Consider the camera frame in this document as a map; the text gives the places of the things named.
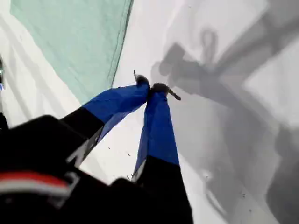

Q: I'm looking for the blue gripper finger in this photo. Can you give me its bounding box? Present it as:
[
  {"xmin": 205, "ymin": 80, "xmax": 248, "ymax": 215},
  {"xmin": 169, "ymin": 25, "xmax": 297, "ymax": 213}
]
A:
[
  {"xmin": 130, "ymin": 82, "xmax": 194, "ymax": 224},
  {"xmin": 58, "ymin": 69, "xmax": 150, "ymax": 168}
]

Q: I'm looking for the pale green T-shirt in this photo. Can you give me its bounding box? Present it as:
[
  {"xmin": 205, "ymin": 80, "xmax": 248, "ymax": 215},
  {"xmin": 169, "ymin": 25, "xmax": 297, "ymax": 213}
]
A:
[{"xmin": 9, "ymin": 0, "xmax": 135, "ymax": 109}]

